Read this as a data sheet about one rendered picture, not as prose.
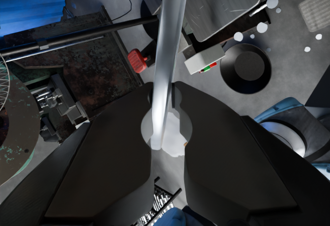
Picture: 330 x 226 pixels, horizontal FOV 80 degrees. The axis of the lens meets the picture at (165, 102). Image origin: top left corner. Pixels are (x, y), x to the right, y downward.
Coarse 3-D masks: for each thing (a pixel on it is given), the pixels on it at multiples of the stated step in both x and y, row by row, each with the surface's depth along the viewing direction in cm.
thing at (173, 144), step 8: (168, 112) 181; (168, 120) 174; (176, 120) 174; (168, 128) 175; (176, 128) 172; (168, 136) 176; (176, 136) 171; (168, 144) 179; (176, 144) 174; (168, 152) 188; (176, 152) 182; (184, 152) 177
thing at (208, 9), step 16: (192, 0) 38; (208, 0) 35; (224, 0) 34; (240, 0) 32; (256, 0) 30; (192, 16) 39; (208, 16) 37; (224, 16) 35; (240, 16) 33; (208, 32) 38
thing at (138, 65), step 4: (136, 48) 61; (132, 52) 61; (136, 52) 60; (128, 56) 64; (132, 56) 62; (136, 56) 61; (140, 56) 60; (144, 56) 64; (132, 60) 63; (136, 60) 62; (140, 60) 60; (144, 60) 61; (132, 64) 64; (136, 64) 63; (140, 64) 61; (144, 64) 61; (136, 68) 63; (140, 68) 62; (144, 68) 62
